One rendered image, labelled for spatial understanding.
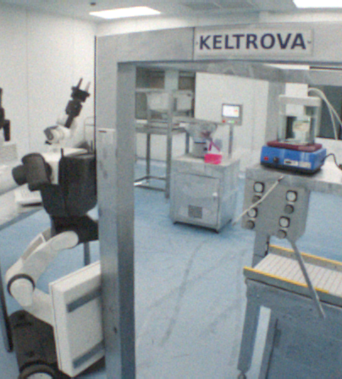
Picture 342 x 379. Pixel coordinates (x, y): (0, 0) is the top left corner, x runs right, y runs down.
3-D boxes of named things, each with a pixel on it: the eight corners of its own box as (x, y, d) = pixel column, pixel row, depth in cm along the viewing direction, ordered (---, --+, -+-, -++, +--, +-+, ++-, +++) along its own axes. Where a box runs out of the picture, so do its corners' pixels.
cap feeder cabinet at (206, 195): (168, 224, 423) (169, 158, 402) (188, 211, 472) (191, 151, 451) (219, 235, 395) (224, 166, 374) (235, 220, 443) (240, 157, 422)
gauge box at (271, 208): (239, 227, 136) (245, 175, 130) (251, 220, 144) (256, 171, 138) (296, 242, 123) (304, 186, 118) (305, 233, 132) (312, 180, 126)
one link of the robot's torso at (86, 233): (100, 234, 204) (99, 204, 199) (107, 243, 193) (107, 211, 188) (51, 242, 191) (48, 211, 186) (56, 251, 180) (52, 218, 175)
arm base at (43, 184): (38, 194, 164) (57, 185, 161) (20, 192, 152) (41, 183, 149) (30, 165, 167) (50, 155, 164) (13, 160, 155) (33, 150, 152)
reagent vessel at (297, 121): (268, 141, 129) (273, 89, 124) (282, 138, 141) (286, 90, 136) (310, 147, 121) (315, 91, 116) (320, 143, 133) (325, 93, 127)
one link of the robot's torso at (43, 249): (18, 290, 191) (77, 231, 199) (22, 307, 176) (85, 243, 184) (-3, 274, 184) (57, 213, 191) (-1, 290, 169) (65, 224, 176)
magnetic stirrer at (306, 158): (256, 167, 130) (258, 141, 128) (276, 159, 147) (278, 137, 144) (311, 176, 119) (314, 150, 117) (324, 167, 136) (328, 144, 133)
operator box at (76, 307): (58, 369, 89) (47, 282, 81) (104, 338, 102) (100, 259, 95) (74, 380, 85) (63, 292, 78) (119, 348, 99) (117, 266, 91)
